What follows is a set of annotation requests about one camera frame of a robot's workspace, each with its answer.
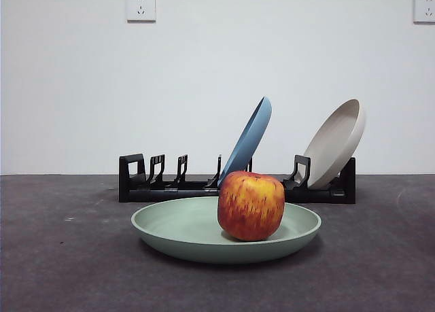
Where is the red yellow apple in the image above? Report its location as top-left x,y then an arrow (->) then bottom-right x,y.
217,171 -> 285,242

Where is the green plate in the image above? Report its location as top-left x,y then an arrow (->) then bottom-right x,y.
130,196 -> 323,265

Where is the black plate rack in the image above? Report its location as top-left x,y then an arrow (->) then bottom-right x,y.
118,152 -> 357,205

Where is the cream plate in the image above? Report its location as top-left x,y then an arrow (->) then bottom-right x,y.
301,98 -> 367,190

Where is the blue plate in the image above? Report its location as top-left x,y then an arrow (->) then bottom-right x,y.
219,95 -> 273,186

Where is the white wall socket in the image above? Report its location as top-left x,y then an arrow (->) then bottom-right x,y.
413,0 -> 435,24
126,0 -> 157,23

